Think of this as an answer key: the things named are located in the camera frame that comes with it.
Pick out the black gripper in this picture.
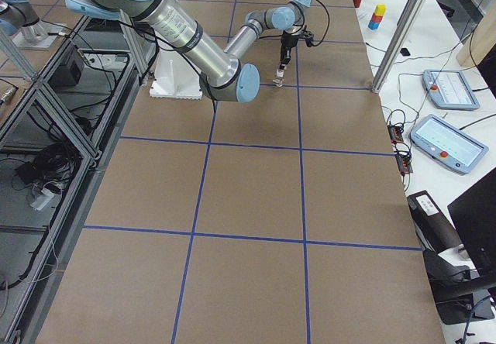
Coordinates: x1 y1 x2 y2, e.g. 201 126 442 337
278 31 301 69

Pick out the white brass PPR pipe fitting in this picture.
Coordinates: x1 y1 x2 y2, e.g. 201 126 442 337
273 77 284 88

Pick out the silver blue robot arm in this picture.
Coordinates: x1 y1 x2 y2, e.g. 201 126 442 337
65 0 312 103

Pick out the blue wooden block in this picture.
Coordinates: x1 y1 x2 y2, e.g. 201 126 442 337
367 20 380 30

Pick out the yellow wooden block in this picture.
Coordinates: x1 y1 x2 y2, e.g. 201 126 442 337
374 4 387 17

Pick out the red wooden block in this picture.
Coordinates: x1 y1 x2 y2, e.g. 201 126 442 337
370 13 383 24

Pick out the small black puck device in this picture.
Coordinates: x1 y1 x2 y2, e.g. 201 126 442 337
400 48 410 57

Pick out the orange circuit board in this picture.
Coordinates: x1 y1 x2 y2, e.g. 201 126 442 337
387 125 413 176

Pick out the brown paper table cover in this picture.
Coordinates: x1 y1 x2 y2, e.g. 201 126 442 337
37 0 444 343

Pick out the far blue teach pendant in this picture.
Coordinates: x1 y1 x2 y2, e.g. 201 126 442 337
422 70 480 111

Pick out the blue teach pendant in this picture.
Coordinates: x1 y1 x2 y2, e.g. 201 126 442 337
409 114 489 174
422 70 480 111

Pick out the wooden board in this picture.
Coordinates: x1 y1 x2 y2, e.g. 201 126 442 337
456 0 495 67

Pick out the near blue teach pendant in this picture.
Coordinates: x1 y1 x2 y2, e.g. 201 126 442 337
409 114 489 174

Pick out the black monitor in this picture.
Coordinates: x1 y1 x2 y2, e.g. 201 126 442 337
448 169 495 274

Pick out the black monitor stand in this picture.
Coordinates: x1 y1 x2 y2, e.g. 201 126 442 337
422 249 495 325

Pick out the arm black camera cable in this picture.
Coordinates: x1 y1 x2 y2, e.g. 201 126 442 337
308 0 331 47

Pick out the wrist black camera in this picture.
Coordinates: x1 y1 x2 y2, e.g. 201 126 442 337
299 29 315 47

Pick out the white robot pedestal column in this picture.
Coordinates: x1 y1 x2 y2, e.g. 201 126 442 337
149 0 205 100

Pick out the aluminium frame post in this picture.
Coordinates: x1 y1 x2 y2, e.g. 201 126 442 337
370 0 425 94

